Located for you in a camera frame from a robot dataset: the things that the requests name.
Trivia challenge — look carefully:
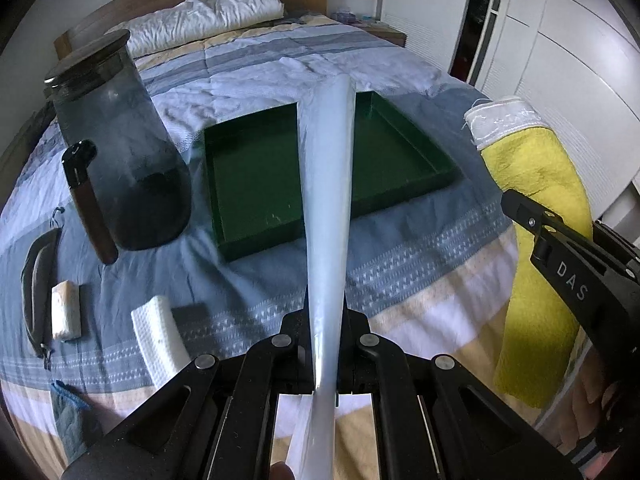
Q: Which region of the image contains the yellow towel with white border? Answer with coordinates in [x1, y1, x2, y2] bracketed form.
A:
[462, 96, 593, 409]

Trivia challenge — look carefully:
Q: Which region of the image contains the white wardrobe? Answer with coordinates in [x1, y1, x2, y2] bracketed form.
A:
[380, 0, 640, 241]

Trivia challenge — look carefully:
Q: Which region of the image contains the white woven cloth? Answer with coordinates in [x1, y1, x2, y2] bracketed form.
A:
[130, 296, 193, 391]

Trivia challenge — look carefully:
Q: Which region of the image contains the grey face mask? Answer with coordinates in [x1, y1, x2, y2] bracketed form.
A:
[20, 207, 63, 371]

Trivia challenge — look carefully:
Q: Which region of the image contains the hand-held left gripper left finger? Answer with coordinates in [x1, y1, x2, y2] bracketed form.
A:
[62, 310, 313, 480]

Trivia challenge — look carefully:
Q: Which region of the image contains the wooden nightstand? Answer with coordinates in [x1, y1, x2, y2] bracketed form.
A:
[332, 7, 408, 48]

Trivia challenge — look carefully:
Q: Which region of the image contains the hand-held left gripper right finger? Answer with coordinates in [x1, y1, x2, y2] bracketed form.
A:
[337, 310, 583, 480]

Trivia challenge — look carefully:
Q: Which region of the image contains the small white gauze roll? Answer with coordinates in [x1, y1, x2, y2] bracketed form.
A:
[50, 281, 82, 342]

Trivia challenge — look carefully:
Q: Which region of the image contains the grey patterned bedspread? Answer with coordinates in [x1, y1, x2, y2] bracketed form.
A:
[0, 12, 591, 480]

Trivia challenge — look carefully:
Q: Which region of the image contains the translucent white plastic bag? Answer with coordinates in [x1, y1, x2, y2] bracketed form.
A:
[286, 75, 357, 480]

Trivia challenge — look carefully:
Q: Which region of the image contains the person's right forearm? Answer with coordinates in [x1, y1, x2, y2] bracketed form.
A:
[547, 345, 618, 461]

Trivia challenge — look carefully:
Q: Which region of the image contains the grey cloth with blue trim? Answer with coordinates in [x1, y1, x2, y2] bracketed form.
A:
[50, 381, 108, 466]

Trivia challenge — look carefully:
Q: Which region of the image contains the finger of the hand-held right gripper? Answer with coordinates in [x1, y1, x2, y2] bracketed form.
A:
[501, 189, 568, 246]

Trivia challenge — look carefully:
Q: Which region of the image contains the white pillow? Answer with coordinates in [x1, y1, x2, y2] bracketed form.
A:
[107, 0, 286, 58]

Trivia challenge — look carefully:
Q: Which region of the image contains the green rectangular tray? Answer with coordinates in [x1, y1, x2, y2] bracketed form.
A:
[202, 91, 463, 262]

